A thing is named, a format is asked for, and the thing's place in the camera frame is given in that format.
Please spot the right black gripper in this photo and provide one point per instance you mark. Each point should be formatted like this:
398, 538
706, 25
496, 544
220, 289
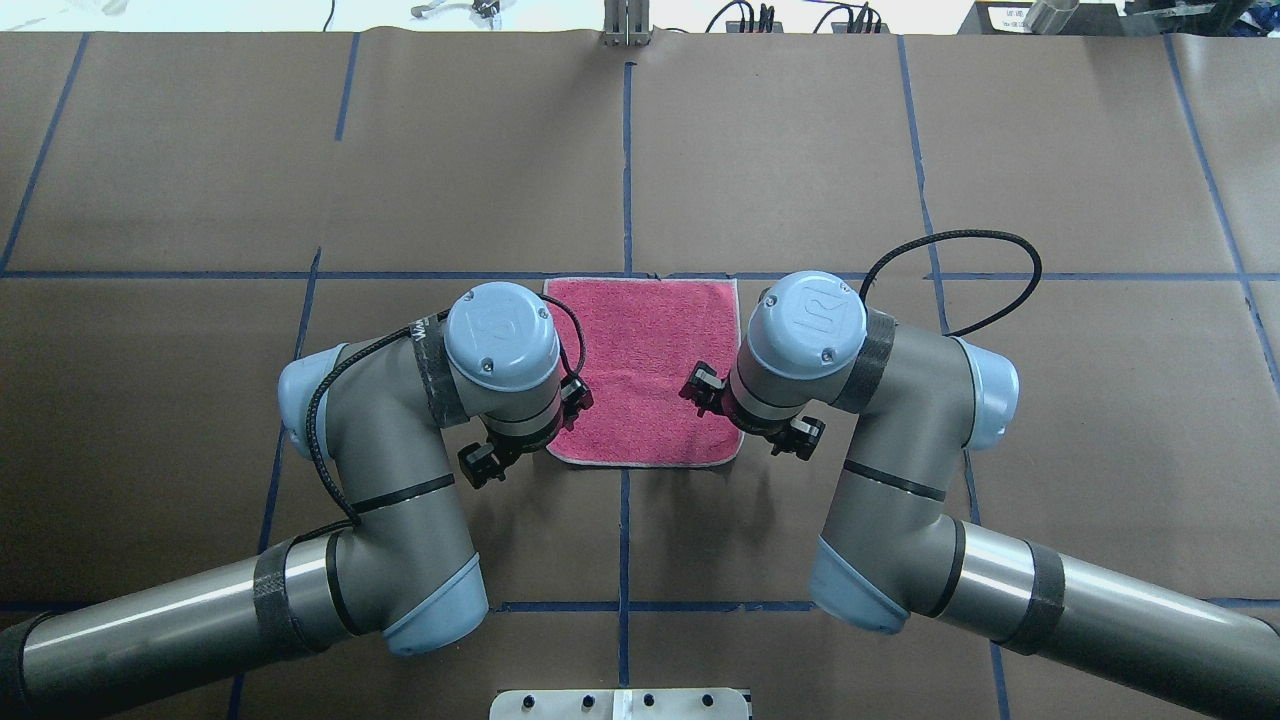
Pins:
803, 437

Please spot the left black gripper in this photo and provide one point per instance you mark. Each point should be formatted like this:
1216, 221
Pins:
477, 465

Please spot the pink towel with white edge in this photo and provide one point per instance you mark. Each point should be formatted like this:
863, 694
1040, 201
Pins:
643, 338

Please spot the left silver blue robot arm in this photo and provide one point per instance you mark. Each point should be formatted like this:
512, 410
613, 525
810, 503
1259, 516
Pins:
388, 425

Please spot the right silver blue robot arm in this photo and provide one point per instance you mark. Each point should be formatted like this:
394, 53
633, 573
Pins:
888, 550

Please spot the black flat box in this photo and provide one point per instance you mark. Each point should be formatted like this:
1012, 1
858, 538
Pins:
991, 18

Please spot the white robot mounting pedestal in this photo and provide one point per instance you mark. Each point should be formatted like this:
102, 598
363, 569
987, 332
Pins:
623, 703

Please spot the aluminium frame post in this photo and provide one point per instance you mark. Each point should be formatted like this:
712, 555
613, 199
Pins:
626, 23

